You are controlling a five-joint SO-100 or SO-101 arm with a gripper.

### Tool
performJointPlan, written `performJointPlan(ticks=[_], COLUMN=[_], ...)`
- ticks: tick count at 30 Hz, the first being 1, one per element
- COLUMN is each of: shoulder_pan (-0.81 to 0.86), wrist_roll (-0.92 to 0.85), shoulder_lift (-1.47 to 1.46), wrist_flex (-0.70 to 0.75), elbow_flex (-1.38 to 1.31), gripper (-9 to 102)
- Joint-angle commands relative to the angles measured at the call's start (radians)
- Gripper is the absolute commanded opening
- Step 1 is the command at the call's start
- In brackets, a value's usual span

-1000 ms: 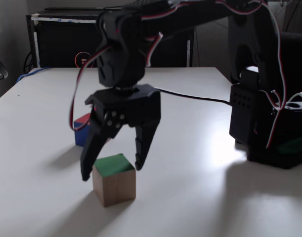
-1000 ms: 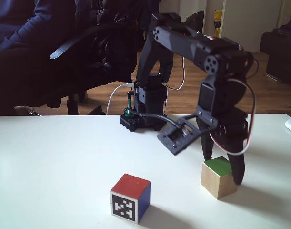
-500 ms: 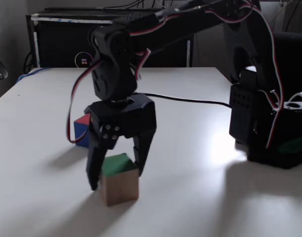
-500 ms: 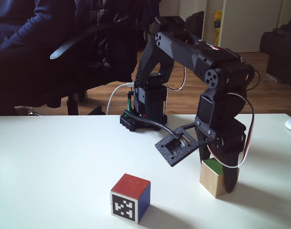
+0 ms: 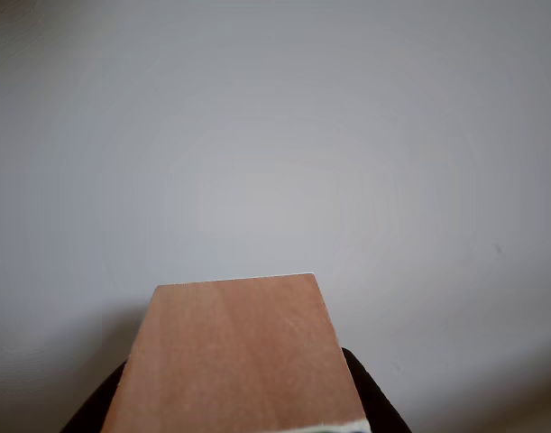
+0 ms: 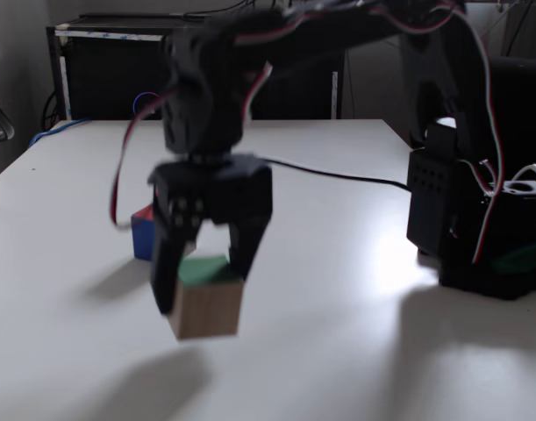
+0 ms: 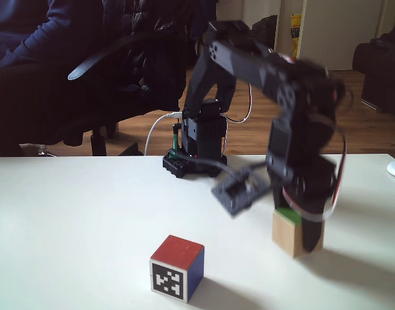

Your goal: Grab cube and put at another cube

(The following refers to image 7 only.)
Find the wooden cube with green face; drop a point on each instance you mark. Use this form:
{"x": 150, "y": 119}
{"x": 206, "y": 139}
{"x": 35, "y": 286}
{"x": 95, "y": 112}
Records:
{"x": 286, "y": 235}

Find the wooden cube with black-white tag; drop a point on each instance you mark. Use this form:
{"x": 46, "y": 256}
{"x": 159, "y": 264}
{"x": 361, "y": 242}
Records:
{"x": 177, "y": 252}

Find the black sofa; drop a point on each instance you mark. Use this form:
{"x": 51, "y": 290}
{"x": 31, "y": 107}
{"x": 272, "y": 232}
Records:
{"x": 384, "y": 71}

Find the yellow package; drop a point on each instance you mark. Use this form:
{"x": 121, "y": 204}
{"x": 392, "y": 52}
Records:
{"x": 295, "y": 32}

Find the black bag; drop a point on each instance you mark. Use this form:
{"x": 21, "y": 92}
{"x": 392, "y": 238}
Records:
{"x": 265, "y": 29}

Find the black office chair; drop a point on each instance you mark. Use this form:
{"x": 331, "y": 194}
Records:
{"x": 98, "y": 142}

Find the black jacket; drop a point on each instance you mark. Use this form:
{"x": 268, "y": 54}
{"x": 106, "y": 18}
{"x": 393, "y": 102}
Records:
{"x": 158, "y": 19}

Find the person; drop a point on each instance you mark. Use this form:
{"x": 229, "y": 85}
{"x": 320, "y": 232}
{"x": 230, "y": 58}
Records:
{"x": 38, "y": 32}

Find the grey camera mount frame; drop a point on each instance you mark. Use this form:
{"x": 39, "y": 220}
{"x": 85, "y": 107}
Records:
{"x": 231, "y": 205}

